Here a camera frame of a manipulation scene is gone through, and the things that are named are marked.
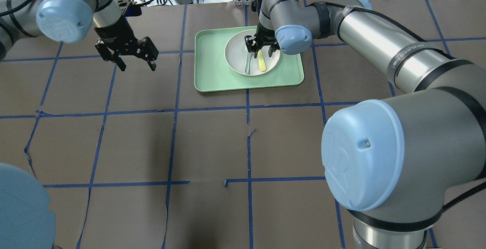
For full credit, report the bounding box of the yellow plastic fork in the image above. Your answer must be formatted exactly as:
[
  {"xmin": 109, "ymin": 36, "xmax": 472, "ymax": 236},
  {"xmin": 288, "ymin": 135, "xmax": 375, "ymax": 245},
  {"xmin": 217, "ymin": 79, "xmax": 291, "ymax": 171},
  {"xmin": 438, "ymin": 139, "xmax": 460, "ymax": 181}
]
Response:
[{"xmin": 257, "ymin": 50, "xmax": 267, "ymax": 72}]

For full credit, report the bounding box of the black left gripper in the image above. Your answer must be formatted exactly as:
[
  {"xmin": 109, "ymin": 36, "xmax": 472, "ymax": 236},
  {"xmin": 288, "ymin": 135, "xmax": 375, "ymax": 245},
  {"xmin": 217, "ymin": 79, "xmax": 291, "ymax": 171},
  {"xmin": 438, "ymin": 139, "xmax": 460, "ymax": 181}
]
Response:
[{"xmin": 94, "ymin": 15, "xmax": 159, "ymax": 71}]

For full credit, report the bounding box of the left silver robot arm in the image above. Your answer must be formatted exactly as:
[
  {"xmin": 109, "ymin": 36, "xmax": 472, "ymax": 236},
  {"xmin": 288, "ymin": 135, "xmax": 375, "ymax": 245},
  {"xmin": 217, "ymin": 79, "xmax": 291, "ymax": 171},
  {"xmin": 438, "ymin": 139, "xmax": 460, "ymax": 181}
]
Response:
[{"xmin": 0, "ymin": 0, "xmax": 159, "ymax": 71}]

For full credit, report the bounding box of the pale green plastic spoon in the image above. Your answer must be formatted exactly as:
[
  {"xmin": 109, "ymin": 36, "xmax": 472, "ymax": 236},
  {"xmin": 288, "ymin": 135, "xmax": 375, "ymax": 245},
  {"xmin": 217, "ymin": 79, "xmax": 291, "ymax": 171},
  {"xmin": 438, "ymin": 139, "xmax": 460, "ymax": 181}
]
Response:
[{"xmin": 244, "ymin": 52, "xmax": 253, "ymax": 76}]

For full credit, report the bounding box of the white round plate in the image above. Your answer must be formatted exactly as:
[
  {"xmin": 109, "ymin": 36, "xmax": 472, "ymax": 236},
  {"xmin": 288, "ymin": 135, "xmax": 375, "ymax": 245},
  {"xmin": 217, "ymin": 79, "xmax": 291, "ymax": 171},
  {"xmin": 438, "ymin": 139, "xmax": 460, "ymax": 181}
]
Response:
[{"xmin": 224, "ymin": 29, "xmax": 283, "ymax": 76}]

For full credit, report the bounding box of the mint green tray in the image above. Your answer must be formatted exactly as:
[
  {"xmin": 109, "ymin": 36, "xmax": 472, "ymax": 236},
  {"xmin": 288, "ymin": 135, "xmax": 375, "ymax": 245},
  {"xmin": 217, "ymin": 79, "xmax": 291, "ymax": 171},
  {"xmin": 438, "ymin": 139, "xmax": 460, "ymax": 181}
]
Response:
[{"xmin": 194, "ymin": 26, "xmax": 305, "ymax": 92}]

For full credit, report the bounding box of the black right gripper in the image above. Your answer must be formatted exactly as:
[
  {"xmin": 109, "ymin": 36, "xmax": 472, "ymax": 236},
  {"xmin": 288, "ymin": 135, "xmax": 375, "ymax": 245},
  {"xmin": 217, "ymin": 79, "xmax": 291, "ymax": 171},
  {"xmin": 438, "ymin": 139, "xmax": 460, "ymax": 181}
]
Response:
[{"xmin": 245, "ymin": 25, "xmax": 280, "ymax": 57}]

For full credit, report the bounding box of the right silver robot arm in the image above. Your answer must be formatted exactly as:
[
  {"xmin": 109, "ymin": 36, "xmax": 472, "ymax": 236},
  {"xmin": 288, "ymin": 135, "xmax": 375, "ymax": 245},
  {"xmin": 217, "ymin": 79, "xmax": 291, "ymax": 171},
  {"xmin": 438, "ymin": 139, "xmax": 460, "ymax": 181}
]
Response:
[{"xmin": 248, "ymin": 0, "xmax": 485, "ymax": 249}]

